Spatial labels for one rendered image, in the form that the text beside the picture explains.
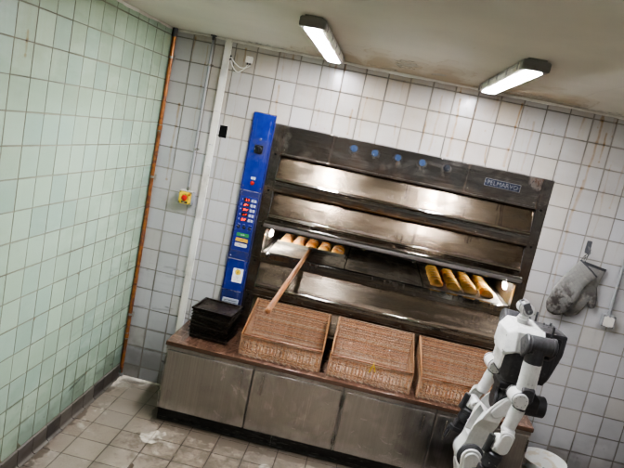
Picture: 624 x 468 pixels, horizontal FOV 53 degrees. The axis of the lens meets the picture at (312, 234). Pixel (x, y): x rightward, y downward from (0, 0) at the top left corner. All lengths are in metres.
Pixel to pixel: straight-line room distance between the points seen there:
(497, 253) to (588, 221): 0.63
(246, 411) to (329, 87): 2.25
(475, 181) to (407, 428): 1.71
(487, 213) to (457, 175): 0.34
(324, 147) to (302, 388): 1.65
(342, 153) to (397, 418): 1.81
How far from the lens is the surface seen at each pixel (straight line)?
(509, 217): 4.50
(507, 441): 3.35
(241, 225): 4.50
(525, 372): 3.27
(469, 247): 4.49
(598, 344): 4.84
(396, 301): 4.54
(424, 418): 4.23
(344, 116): 4.39
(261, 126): 4.43
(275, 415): 4.29
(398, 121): 4.38
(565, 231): 4.59
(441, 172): 4.42
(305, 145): 4.43
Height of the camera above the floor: 2.15
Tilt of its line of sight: 10 degrees down
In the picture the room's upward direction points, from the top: 12 degrees clockwise
